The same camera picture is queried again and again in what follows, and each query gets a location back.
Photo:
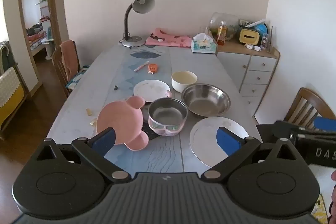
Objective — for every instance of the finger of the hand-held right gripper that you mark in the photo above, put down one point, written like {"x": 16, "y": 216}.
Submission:
{"x": 273, "y": 130}
{"x": 324, "y": 123}

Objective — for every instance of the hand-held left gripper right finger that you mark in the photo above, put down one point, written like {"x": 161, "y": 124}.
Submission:
{"x": 227, "y": 141}

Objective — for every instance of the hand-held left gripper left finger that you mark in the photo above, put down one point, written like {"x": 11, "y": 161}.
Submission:
{"x": 103, "y": 141}

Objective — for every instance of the plain white plate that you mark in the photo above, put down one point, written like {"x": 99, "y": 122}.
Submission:
{"x": 204, "y": 134}

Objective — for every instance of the pink bear-shaped plate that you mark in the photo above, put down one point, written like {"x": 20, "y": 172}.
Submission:
{"x": 118, "y": 119}

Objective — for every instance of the large steel bowl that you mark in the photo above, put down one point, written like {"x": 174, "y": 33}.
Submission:
{"x": 207, "y": 100}

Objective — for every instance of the pink steel-lined pot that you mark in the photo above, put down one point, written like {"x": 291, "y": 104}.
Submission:
{"x": 166, "y": 112}

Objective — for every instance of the white plate pink print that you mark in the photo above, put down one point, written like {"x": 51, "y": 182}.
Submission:
{"x": 149, "y": 88}

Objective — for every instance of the cream bowl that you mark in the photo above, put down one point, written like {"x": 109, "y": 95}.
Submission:
{"x": 181, "y": 86}

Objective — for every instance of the person's right hand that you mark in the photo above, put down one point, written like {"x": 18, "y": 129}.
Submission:
{"x": 334, "y": 197}

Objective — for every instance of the small yellow item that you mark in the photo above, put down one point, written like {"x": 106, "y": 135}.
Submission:
{"x": 89, "y": 112}
{"x": 93, "y": 122}

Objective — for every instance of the wooden slatted chair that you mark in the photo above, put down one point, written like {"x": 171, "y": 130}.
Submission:
{"x": 302, "y": 100}

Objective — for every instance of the white drawer cabinet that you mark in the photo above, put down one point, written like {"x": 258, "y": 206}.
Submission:
{"x": 260, "y": 77}

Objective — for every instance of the yellow patterned bag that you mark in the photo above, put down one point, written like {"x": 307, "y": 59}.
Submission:
{"x": 320, "y": 209}

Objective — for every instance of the blue patterned chair cushion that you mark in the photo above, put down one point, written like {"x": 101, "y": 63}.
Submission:
{"x": 76, "y": 79}

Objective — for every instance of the pink pen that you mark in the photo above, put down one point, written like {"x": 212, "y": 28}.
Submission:
{"x": 141, "y": 66}

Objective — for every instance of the salmon towel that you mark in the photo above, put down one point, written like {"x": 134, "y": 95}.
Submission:
{"x": 69, "y": 56}

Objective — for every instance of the wooden chair with cushion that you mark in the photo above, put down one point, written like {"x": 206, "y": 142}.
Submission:
{"x": 56, "y": 61}

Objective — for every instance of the yellow tissue holder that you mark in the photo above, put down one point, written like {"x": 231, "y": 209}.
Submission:
{"x": 249, "y": 36}

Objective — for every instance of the tissue box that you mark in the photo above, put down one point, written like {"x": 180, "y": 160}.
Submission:
{"x": 203, "y": 47}

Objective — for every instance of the blue globe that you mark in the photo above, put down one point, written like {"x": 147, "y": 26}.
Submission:
{"x": 262, "y": 29}

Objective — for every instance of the yellow covered bench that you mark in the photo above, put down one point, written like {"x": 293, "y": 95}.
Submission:
{"x": 10, "y": 87}

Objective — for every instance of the orange bottle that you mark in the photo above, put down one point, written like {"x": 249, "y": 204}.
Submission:
{"x": 221, "y": 32}

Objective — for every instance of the glass jar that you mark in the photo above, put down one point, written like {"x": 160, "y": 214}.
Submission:
{"x": 232, "y": 27}

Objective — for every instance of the pink folded cloth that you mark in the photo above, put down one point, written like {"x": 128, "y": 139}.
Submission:
{"x": 170, "y": 40}

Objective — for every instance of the grey desk lamp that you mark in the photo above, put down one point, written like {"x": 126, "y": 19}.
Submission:
{"x": 141, "y": 1}

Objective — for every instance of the wooden door frame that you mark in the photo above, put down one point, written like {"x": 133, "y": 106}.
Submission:
{"x": 59, "y": 3}

